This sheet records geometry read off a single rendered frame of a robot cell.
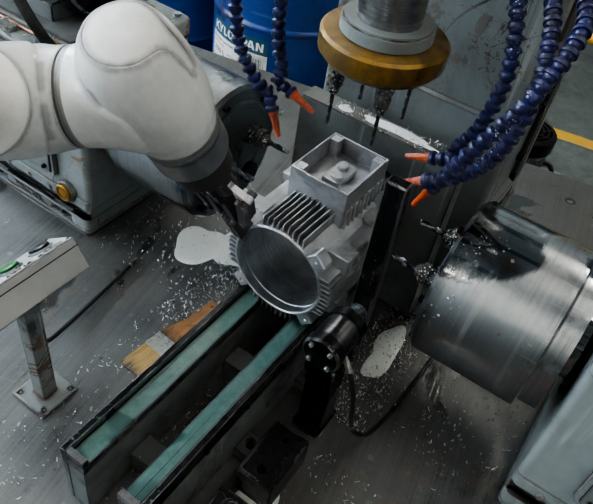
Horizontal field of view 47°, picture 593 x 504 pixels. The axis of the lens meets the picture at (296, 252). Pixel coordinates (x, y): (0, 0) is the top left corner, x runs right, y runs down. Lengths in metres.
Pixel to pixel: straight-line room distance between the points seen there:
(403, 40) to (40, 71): 0.45
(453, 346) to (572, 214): 0.79
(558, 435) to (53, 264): 0.70
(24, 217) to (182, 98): 0.84
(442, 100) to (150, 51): 0.67
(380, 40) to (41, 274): 0.53
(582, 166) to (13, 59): 3.01
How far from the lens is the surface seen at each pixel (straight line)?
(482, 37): 1.13
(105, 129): 0.67
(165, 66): 0.62
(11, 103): 0.67
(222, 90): 1.12
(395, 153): 1.12
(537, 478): 1.07
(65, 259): 0.96
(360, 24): 0.93
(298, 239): 0.95
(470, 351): 0.96
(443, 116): 1.20
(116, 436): 0.96
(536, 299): 0.93
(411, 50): 0.92
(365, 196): 1.03
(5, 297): 0.93
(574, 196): 1.76
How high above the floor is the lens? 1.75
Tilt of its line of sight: 44 degrees down
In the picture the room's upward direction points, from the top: 10 degrees clockwise
